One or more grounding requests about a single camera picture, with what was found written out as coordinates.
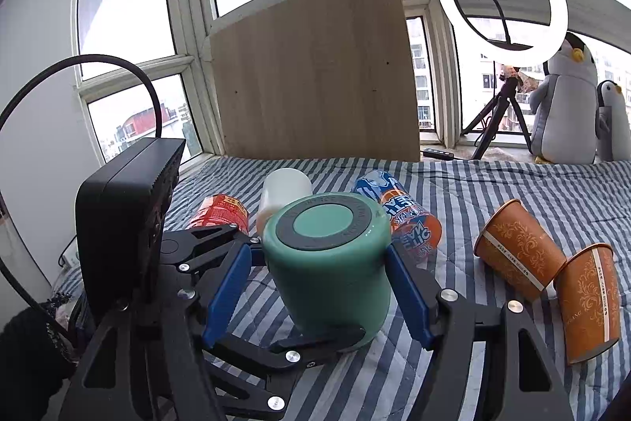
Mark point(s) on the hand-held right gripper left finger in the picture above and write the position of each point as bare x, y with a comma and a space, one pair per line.
227, 297

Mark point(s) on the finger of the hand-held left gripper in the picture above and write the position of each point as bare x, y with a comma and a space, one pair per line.
207, 240
305, 344

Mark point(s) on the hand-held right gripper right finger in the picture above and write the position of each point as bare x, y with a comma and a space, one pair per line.
406, 297

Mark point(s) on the green cup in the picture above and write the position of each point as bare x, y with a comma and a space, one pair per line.
325, 283

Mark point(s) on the person's left forearm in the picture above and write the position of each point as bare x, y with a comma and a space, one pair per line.
24, 362

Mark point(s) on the white plastic cup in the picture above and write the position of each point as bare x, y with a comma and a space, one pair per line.
286, 189

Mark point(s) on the orange patterned paper cup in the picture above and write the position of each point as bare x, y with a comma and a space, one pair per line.
517, 243
589, 302

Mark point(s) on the red drink can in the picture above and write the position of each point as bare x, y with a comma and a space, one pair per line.
219, 211

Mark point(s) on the blue orange soda bottle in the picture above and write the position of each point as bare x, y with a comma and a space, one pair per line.
394, 204

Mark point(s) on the striped bed sheet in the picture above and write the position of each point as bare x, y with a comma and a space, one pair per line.
493, 184

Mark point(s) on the black inline remote control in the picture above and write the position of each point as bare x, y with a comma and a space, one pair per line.
437, 153

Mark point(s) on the wooden board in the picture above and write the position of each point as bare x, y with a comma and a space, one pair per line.
315, 71

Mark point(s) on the black tripod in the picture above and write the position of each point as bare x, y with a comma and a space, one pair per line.
507, 98

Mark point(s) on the large penguin plush toy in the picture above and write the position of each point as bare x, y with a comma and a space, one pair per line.
567, 105

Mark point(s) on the small penguin plush toy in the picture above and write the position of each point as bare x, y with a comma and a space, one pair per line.
614, 125

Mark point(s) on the black gooseneck phone holder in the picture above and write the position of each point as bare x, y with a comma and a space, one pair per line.
499, 6

